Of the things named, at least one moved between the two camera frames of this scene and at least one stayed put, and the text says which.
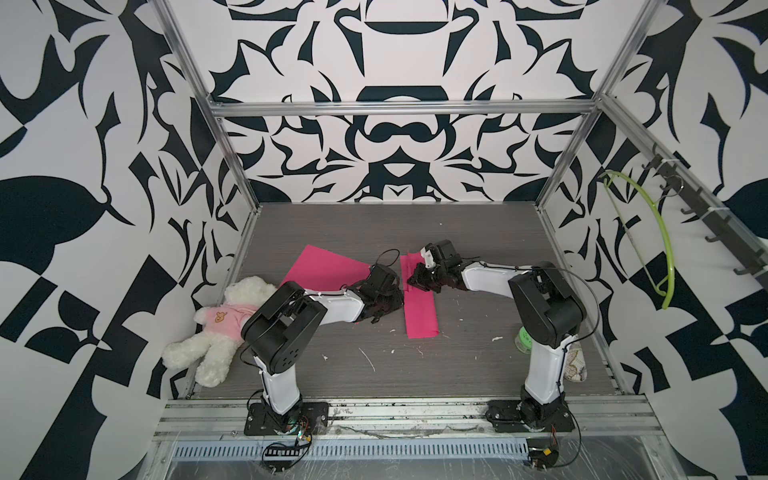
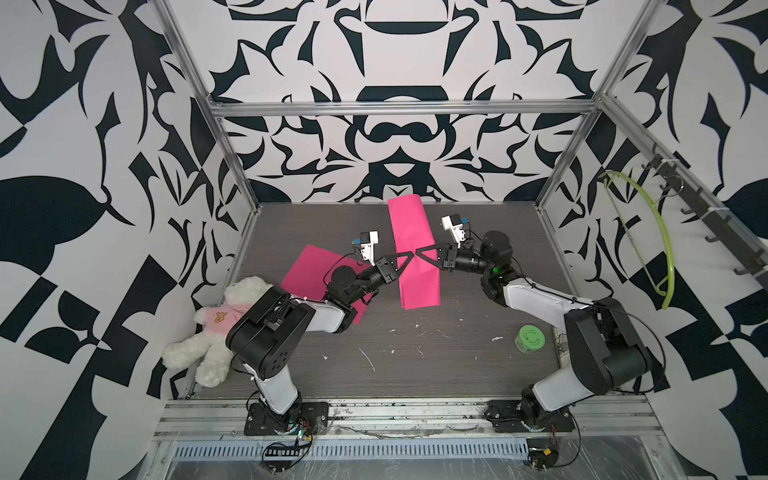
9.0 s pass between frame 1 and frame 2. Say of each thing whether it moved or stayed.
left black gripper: moved
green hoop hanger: stayed
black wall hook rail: stayed
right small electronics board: stayed
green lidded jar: stayed
